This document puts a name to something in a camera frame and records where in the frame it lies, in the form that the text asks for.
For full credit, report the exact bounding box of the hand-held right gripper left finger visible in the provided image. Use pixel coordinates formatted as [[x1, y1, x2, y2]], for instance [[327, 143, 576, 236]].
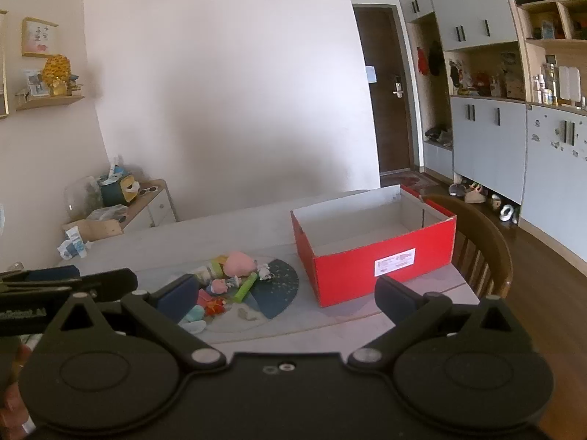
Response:
[[46, 275, 225, 371]]

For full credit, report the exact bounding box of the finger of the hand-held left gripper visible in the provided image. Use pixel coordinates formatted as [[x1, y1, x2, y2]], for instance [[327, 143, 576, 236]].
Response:
[[0, 269, 138, 305], [0, 265, 81, 285]]

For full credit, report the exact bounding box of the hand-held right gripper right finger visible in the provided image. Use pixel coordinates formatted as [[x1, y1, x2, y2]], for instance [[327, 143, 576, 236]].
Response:
[[349, 276, 528, 368]]

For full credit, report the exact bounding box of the red cardboard box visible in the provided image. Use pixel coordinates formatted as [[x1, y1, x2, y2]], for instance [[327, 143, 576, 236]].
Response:
[[291, 186, 457, 309]]

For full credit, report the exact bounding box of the green highlighter pen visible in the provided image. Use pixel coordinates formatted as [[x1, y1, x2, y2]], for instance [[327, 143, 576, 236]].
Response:
[[233, 272, 260, 304]]

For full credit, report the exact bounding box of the pink heart-shaped bowl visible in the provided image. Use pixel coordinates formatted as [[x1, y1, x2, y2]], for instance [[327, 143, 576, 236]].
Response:
[[223, 251, 258, 278]]

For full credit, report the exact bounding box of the person's left hand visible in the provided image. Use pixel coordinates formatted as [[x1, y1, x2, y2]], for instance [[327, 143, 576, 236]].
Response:
[[0, 337, 37, 438]]

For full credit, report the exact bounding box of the blue white tissue packet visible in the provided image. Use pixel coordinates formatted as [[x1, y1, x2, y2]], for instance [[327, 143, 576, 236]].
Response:
[[57, 230, 91, 260]]

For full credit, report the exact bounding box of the red orange toy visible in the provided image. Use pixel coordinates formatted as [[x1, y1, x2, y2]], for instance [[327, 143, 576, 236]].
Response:
[[197, 291, 226, 318]]

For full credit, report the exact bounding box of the pink pig figurine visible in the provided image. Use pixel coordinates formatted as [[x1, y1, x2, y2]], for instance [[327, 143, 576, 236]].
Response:
[[205, 277, 241, 296]]

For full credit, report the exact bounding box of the brown cardboard box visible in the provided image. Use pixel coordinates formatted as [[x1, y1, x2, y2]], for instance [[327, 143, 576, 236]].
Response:
[[62, 219, 124, 245]]

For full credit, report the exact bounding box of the clear plastic bag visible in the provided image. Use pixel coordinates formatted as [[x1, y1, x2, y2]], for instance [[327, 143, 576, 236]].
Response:
[[87, 205, 128, 223]]

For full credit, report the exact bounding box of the clear glass vase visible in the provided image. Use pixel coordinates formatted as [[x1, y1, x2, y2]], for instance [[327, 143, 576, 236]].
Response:
[[64, 176, 104, 221]]

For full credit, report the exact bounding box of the wooden side cabinet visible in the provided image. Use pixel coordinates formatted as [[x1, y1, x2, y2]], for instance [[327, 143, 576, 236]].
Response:
[[120, 179, 178, 231]]

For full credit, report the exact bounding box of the teal yellow tissue box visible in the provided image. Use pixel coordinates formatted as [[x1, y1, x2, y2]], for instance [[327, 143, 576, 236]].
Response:
[[100, 175, 139, 207]]

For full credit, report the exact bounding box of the dark blue fan-shaped placemat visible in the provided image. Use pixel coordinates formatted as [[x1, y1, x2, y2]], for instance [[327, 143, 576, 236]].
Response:
[[245, 258, 300, 320]]

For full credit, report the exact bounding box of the wooden chair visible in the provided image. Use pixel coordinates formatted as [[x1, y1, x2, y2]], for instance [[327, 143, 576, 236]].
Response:
[[424, 194, 514, 301]]

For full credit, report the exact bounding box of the patterned door mat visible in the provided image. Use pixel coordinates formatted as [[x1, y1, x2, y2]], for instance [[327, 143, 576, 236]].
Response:
[[380, 170, 442, 191]]

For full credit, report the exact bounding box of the brown entrance door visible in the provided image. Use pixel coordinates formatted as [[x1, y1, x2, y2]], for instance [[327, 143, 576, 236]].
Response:
[[353, 4, 414, 176]]

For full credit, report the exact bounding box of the dark shoes pair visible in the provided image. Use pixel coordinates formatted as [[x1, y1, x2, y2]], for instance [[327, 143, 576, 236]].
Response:
[[424, 126, 454, 148]]

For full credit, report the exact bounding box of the golden ornament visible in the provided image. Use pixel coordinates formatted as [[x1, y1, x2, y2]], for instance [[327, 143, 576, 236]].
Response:
[[42, 54, 72, 97]]

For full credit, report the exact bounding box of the gold framed picture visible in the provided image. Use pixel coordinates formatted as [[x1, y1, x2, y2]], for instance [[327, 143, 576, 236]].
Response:
[[21, 17, 59, 59]]

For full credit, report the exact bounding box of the cluster of shelf ornaments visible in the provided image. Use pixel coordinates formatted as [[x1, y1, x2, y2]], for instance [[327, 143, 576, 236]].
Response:
[[448, 52, 526, 100]]

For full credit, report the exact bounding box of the black hanging hat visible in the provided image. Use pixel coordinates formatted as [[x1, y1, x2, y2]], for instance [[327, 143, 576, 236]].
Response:
[[429, 41, 445, 77]]

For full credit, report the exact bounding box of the group of small bottles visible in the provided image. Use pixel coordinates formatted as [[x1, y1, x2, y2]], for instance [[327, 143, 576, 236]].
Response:
[[532, 55, 587, 109]]

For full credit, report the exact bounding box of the wooden wall shelf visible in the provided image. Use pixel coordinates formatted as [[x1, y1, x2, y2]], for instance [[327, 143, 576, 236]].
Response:
[[16, 95, 86, 111]]

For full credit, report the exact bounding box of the grey wall cabinet unit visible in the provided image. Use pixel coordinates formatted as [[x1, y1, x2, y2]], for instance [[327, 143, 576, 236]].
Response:
[[397, 0, 587, 278]]

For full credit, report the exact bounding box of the small photo frame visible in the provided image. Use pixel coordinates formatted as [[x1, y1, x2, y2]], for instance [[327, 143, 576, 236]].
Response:
[[23, 70, 47, 98]]

